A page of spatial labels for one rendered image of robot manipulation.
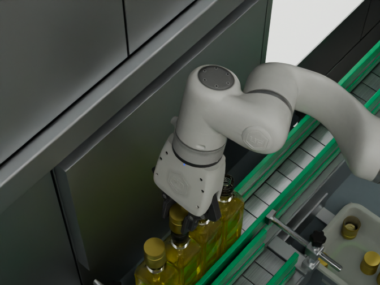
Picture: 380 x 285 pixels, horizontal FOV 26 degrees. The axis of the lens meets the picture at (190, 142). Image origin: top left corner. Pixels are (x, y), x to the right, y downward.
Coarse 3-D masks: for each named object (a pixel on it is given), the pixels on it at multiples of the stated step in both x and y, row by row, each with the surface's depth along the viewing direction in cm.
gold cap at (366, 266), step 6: (366, 252) 167; (372, 252) 167; (366, 258) 166; (372, 258) 166; (378, 258) 166; (360, 264) 169; (366, 264) 166; (372, 264) 165; (378, 264) 165; (366, 270) 167; (372, 270) 167
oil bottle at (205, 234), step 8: (208, 224) 139; (216, 224) 140; (192, 232) 140; (200, 232) 139; (208, 232) 139; (216, 232) 141; (200, 240) 139; (208, 240) 140; (216, 240) 144; (208, 248) 143; (216, 248) 147; (208, 256) 145; (216, 256) 150; (208, 264) 148
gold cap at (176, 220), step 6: (174, 204) 129; (174, 210) 129; (180, 210) 129; (186, 210) 129; (174, 216) 128; (180, 216) 128; (174, 222) 128; (180, 222) 128; (174, 228) 130; (180, 228) 130
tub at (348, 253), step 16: (352, 208) 170; (336, 224) 168; (368, 224) 170; (336, 240) 173; (352, 240) 173; (368, 240) 173; (336, 256) 171; (352, 256) 171; (336, 272) 169; (352, 272) 169
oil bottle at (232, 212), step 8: (232, 200) 142; (240, 200) 143; (224, 208) 141; (232, 208) 142; (240, 208) 144; (224, 216) 141; (232, 216) 143; (240, 216) 147; (224, 224) 143; (232, 224) 146; (240, 224) 150; (224, 232) 146; (232, 232) 149; (240, 232) 153; (224, 240) 148; (232, 240) 152; (224, 248) 151
